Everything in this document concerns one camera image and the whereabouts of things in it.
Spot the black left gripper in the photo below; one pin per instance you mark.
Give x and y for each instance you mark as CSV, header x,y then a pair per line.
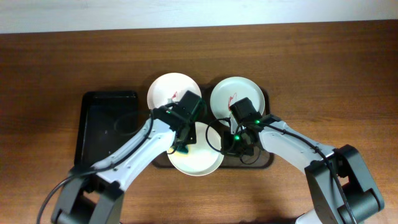
x,y
183,140

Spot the white plate with pinkish tint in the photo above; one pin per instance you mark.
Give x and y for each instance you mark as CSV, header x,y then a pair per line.
x,y
169,88

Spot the pale green plate back right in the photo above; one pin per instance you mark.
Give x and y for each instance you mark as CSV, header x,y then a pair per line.
x,y
231,90

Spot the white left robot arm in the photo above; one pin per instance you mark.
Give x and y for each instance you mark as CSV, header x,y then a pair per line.
x,y
95,195

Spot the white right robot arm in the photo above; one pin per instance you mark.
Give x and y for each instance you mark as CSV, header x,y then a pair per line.
x,y
341,186

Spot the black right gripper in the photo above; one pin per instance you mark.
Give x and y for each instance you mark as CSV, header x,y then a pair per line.
x,y
232,145

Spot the pale green plate front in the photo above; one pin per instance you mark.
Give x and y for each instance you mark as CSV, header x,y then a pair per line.
x,y
200,159

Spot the pale green plate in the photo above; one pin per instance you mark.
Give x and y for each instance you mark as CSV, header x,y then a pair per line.
x,y
200,159
231,90

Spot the black rectangular water tray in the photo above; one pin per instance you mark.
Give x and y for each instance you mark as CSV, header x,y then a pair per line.
x,y
108,119

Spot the brown serving tray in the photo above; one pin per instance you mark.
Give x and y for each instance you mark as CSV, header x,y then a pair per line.
x,y
258,161

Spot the green and yellow sponge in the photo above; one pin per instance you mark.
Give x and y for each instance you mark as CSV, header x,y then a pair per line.
x,y
181,148

